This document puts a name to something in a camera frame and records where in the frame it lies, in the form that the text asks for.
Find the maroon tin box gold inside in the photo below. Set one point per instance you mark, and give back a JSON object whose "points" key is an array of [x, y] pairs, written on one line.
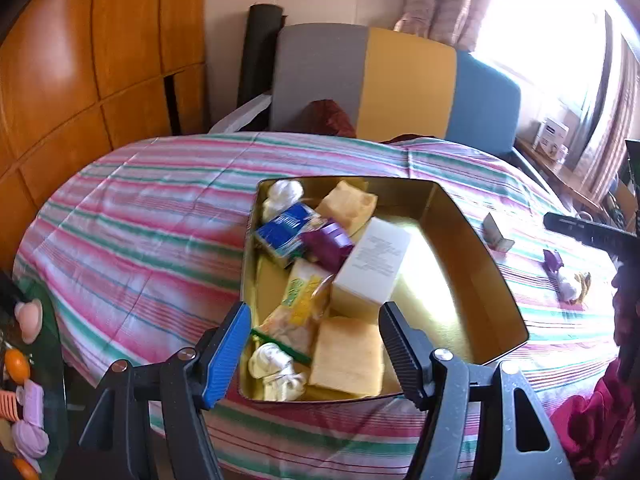
{"points": [[450, 310]]}

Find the pink patterned curtain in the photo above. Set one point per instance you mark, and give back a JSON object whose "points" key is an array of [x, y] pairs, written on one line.
{"points": [[445, 0], [610, 125]]}

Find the small green and white box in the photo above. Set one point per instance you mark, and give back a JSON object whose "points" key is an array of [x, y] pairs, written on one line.
{"points": [[496, 232]]}

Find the orange toy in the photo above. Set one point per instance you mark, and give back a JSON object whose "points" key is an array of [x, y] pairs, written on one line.
{"points": [[16, 365]]}

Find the white cardboard box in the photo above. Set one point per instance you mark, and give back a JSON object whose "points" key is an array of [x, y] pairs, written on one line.
{"points": [[372, 265]]}

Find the white and blue carton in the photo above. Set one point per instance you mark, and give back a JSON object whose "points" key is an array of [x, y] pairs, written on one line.
{"points": [[550, 135]]}

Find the purple packet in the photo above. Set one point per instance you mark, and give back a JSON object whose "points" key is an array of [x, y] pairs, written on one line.
{"points": [[552, 260], [327, 245]]}

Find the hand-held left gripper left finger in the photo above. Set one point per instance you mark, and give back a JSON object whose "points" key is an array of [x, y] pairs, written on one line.
{"points": [[225, 360]]}

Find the clear snack packet yellow label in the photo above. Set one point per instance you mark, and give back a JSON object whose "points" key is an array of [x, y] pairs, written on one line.
{"points": [[295, 310]]}

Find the red cloth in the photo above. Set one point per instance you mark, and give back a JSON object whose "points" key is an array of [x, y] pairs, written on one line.
{"points": [[600, 425]]}

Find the blue packet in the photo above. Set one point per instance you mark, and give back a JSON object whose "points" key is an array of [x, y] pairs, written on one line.
{"points": [[287, 230]]}

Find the black rolled mat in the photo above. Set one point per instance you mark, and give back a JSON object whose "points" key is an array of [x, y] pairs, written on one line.
{"points": [[257, 60]]}

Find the wooden desk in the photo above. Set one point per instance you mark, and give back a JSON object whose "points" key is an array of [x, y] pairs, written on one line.
{"points": [[560, 175]]}

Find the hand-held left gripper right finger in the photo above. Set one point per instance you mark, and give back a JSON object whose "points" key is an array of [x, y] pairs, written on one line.
{"points": [[400, 355]]}

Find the glass side table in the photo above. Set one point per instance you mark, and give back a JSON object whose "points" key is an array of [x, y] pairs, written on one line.
{"points": [[50, 340]]}

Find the yellow knitted sock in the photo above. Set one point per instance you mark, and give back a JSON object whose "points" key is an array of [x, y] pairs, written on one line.
{"points": [[583, 282]]}

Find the maroon cloth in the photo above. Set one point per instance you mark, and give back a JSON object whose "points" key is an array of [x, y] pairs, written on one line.
{"points": [[330, 117]]}

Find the large yellow sponge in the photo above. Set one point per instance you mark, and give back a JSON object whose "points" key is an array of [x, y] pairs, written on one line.
{"points": [[345, 355]]}

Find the small yellow sponge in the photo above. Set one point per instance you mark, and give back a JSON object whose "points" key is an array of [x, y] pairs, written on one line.
{"points": [[345, 205]]}

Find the wooden wardrobe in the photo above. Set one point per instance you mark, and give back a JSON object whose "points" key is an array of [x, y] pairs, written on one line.
{"points": [[75, 85]]}

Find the purple toy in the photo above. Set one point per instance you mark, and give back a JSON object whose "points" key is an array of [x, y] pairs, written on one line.
{"points": [[30, 439], [31, 402]]}

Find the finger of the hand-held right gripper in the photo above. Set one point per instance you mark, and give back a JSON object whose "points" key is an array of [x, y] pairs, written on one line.
{"points": [[585, 232]]}

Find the white plastic bag bundle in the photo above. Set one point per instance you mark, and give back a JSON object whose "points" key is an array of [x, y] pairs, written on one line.
{"points": [[568, 286]]}

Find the pink toy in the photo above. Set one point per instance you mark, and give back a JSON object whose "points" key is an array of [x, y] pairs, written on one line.
{"points": [[29, 317]]}

